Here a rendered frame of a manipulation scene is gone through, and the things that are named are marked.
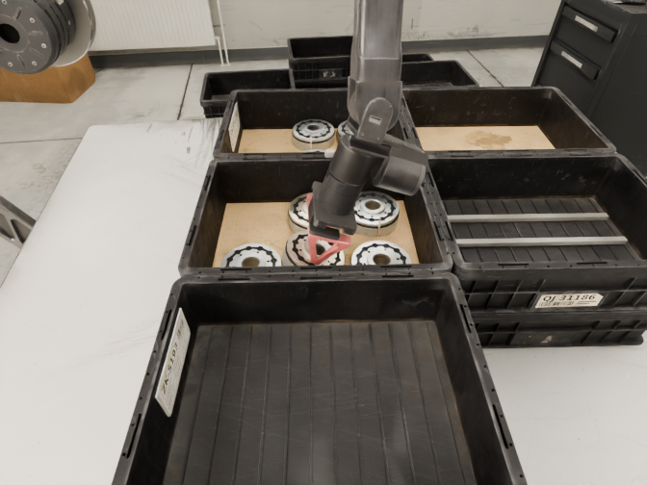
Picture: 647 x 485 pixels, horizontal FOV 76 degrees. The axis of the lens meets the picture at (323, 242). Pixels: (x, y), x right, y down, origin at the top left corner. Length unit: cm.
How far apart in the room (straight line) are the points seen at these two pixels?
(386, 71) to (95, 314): 70
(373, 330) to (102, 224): 73
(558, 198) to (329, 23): 310
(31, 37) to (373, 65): 61
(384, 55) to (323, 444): 48
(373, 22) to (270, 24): 329
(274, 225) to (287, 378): 32
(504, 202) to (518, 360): 32
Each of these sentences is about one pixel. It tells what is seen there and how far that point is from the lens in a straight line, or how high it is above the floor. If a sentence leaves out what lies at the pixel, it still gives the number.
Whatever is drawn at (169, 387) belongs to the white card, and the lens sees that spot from 58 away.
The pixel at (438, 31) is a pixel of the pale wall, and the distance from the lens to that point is 412.
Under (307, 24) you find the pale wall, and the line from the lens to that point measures 384.
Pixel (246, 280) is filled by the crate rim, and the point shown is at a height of 93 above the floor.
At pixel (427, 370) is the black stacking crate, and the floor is 83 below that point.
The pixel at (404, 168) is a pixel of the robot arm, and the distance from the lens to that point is 59.
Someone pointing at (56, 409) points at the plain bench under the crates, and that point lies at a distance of 86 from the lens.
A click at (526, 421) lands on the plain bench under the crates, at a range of 80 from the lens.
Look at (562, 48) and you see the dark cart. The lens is 239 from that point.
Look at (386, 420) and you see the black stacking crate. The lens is 59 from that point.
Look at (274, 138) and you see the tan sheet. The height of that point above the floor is 83.
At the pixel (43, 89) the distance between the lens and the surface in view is 366.
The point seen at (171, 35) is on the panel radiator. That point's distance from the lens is 379.
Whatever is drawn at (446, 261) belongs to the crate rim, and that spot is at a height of 93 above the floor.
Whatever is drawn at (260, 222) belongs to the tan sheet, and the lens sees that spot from 82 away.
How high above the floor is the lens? 137
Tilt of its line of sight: 45 degrees down
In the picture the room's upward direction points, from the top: straight up
